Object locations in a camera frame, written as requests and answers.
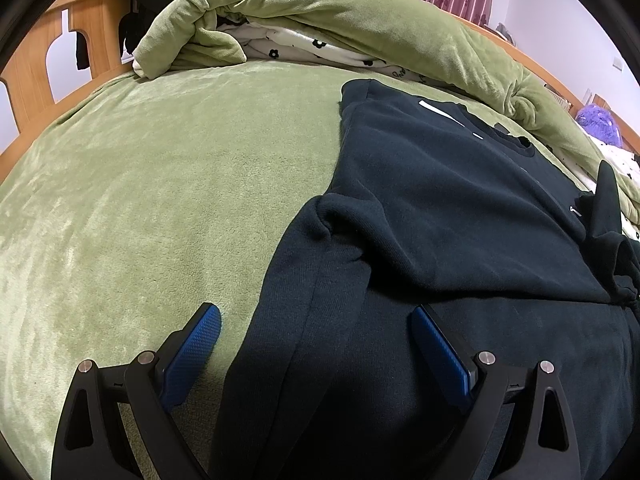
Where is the purple plush toy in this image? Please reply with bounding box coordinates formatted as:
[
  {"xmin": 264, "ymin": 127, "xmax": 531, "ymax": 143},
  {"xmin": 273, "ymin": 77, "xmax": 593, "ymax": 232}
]
[{"xmin": 574, "ymin": 101, "xmax": 624, "ymax": 150}]

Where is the dark navy sweatshirt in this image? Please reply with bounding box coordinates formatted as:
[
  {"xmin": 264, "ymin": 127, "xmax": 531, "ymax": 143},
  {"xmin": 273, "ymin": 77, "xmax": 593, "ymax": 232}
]
[{"xmin": 210, "ymin": 79, "xmax": 640, "ymax": 480}]

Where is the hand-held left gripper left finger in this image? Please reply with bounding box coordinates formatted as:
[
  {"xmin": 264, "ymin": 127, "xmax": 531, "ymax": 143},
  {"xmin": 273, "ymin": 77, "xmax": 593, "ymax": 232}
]
[{"xmin": 50, "ymin": 302, "xmax": 222, "ymax": 480}]

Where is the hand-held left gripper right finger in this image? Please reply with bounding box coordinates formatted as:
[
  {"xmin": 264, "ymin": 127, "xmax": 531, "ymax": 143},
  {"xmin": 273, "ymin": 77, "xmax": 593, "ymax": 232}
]
[{"xmin": 409, "ymin": 304, "xmax": 583, "ymax": 480}]

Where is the green plush rolled duvet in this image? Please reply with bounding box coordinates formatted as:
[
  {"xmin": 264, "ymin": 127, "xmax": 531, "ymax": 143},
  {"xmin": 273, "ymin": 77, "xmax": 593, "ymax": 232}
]
[{"xmin": 132, "ymin": 0, "xmax": 640, "ymax": 226}]

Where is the white floral sheet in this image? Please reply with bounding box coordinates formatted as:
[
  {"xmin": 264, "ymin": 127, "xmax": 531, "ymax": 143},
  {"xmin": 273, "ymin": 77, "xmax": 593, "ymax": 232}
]
[{"xmin": 217, "ymin": 17, "xmax": 640, "ymax": 243}]

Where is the green plush bed blanket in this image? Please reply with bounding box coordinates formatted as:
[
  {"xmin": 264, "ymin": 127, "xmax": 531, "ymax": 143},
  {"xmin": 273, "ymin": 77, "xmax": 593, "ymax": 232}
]
[{"xmin": 0, "ymin": 57, "xmax": 601, "ymax": 480}]

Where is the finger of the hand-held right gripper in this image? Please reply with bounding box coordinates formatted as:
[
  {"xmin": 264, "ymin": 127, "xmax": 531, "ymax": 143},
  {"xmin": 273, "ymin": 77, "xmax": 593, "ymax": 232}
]
[{"xmin": 595, "ymin": 160, "xmax": 624, "ymax": 238}]

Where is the wooden bed frame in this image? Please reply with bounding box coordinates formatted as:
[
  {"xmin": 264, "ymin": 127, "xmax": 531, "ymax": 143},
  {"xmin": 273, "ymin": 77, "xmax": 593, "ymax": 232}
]
[{"xmin": 0, "ymin": 0, "xmax": 591, "ymax": 186}]

